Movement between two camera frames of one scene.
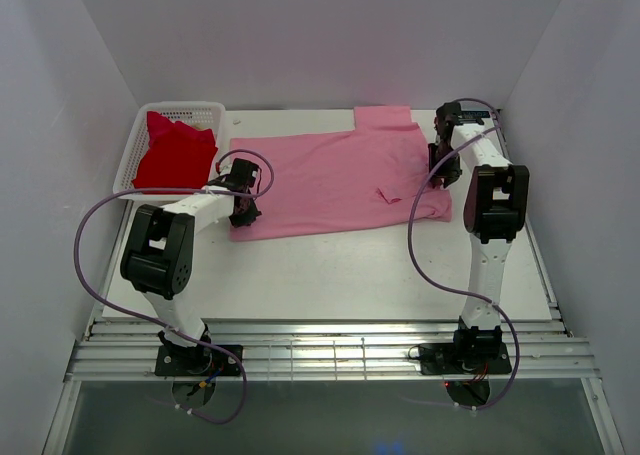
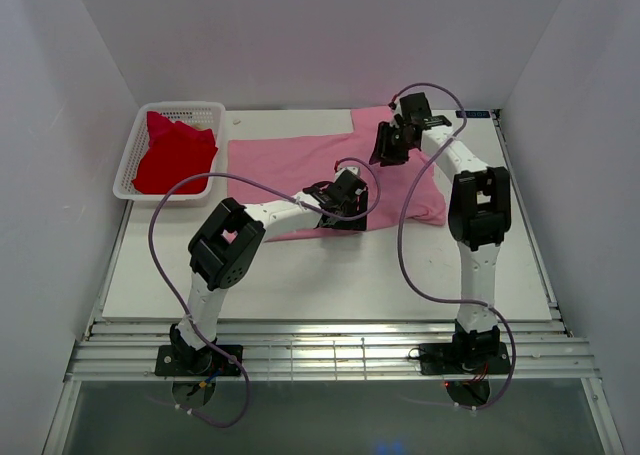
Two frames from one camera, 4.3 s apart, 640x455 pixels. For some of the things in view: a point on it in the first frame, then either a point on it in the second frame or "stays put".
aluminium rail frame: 325,349 stays put
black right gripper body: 450,169 to 393,144
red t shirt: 179,156 stays put
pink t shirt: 384,172 stays put
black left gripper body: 245,216 to 349,210
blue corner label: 469,114 stays put
